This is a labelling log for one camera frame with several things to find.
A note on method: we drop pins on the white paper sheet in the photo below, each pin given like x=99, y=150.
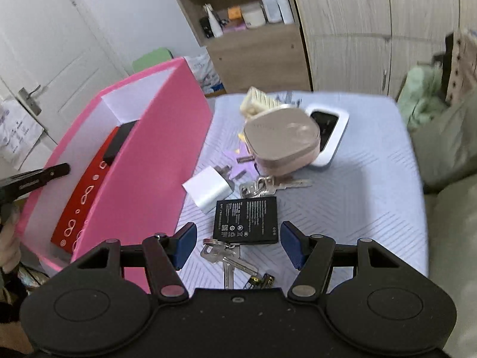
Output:
x=18, y=134

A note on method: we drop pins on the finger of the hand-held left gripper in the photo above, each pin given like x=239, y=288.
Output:
x=48, y=174

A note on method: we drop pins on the plain white bottle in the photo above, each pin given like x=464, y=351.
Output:
x=285, y=5

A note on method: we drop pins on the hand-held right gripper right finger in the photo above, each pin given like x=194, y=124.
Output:
x=292, y=245

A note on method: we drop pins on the white bottle with label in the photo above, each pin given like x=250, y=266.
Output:
x=270, y=7

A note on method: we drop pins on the white tube bottle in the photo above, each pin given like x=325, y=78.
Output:
x=214, y=22

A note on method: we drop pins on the beige rounded case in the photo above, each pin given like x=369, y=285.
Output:
x=279, y=134

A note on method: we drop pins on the black small bottle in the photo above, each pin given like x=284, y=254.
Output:
x=205, y=28

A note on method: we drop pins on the silver key bunch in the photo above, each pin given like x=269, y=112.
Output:
x=257, y=188
x=228, y=264

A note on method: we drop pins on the black beige patterned bag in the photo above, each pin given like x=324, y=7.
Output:
x=464, y=67

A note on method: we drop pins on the white round jar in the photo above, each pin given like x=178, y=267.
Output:
x=254, y=15

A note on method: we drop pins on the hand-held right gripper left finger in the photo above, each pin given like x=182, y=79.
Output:
x=185, y=241

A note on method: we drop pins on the white tissue package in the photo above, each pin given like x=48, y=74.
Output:
x=205, y=72

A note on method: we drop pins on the wooden shelf cabinet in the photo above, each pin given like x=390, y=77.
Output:
x=253, y=59

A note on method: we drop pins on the white door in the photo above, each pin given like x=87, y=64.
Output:
x=56, y=44

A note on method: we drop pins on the olive quilted jacket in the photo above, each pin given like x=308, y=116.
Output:
x=451, y=156

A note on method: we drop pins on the white portable router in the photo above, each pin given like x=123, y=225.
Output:
x=335, y=138

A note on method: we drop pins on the orange small box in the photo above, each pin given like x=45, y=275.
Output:
x=234, y=13

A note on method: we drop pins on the light wooden wardrobe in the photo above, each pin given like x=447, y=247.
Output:
x=372, y=26

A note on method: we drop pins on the person's left hand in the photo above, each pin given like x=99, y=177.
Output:
x=8, y=246

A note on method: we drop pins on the light green cloth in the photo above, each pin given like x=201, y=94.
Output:
x=425, y=97

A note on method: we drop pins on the pink cardboard box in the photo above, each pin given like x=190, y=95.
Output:
x=167, y=138

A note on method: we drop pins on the white charger plug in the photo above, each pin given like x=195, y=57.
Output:
x=207, y=190

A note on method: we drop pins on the pink flat box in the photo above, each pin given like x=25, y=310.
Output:
x=234, y=27

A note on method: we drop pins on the grey striped bed sheet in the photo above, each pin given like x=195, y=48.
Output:
x=354, y=201

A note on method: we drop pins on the red box with white print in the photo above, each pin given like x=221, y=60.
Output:
x=85, y=194

